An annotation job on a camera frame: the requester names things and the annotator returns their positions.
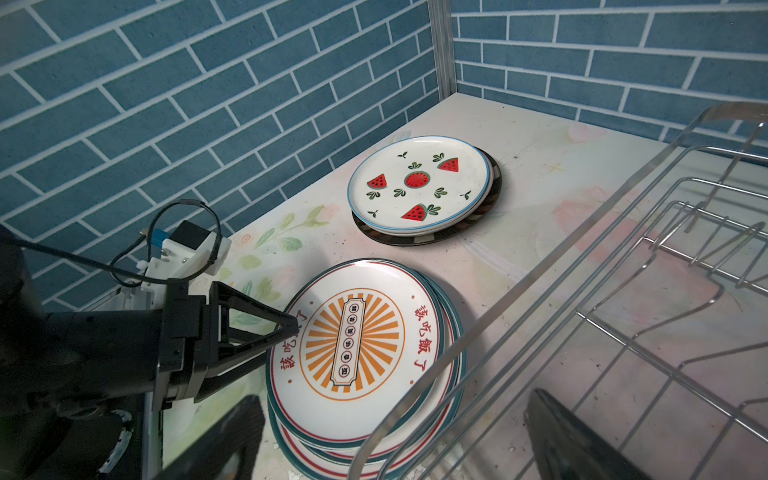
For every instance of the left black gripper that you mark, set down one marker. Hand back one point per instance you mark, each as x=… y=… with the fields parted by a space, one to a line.
x=185 y=350

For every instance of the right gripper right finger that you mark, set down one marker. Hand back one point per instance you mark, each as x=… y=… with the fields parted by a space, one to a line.
x=565 y=447

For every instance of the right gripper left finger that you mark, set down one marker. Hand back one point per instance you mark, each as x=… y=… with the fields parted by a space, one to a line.
x=227 y=450

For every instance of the patterned brown white plate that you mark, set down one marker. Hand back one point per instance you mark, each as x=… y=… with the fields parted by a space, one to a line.
x=315 y=466

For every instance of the dark patterned rim plate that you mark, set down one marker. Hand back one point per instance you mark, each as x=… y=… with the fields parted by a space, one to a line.
x=404 y=241

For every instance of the strawberry print blue rim plate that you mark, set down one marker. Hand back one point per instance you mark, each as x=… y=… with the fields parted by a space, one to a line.
x=416 y=184

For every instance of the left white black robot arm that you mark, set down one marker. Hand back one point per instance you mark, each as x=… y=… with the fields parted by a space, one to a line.
x=123 y=442

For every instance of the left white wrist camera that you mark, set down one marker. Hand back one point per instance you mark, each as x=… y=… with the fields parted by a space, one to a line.
x=188 y=250

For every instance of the silver wire dish rack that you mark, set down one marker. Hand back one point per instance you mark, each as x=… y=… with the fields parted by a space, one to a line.
x=648 y=322

